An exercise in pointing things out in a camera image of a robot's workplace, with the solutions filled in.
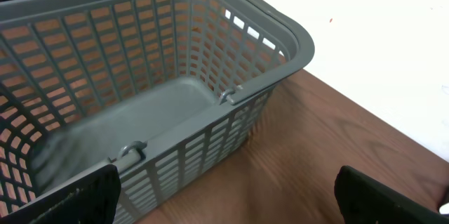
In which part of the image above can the grey plastic basket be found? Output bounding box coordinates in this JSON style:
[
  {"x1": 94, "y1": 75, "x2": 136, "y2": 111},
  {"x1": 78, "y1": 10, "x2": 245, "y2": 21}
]
[{"x1": 1, "y1": 0, "x2": 315, "y2": 223}]

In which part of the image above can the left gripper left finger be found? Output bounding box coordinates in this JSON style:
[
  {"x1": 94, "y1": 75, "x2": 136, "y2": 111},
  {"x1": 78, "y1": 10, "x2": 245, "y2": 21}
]
[{"x1": 1, "y1": 164, "x2": 121, "y2": 224}]

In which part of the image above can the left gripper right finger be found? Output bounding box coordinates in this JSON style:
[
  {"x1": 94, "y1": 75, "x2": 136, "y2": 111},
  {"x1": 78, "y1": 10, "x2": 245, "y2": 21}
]
[{"x1": 334, "y1": 166, "x2": 448, "y2": 224}]

